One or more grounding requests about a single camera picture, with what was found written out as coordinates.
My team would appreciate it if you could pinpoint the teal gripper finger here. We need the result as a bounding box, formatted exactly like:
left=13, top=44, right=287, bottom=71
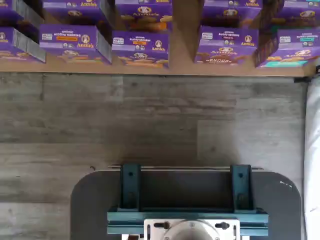
left=229, top=164, right=255, bottom=212
left=119, top=163, right=142, bottom=212

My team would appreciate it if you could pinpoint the purple Annie's box orange label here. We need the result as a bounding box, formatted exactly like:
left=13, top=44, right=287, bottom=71
left=114, top=0, right=174, bottom=33
left=111, top=30, right=171, bottom=69

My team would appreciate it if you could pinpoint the purple Annie's box teal label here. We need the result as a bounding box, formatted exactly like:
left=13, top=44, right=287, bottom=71
left=254, top=28, right=320, bottom=69
left=272, top=0, right=320, bottom=32

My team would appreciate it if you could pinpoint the purple Annie's hidden veggies box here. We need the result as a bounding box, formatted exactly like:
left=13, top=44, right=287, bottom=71
left=39, top=24, right=113, bottom=65
left=41, top=0, right=109, bottom=26

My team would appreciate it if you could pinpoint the white plastic curtain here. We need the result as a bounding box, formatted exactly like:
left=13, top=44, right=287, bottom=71
left=304, top=81, right=320, bottom=240

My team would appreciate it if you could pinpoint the dark grey rounded base plate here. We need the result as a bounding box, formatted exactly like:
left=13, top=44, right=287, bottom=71
left=70, top=169, right=302, bottom=240

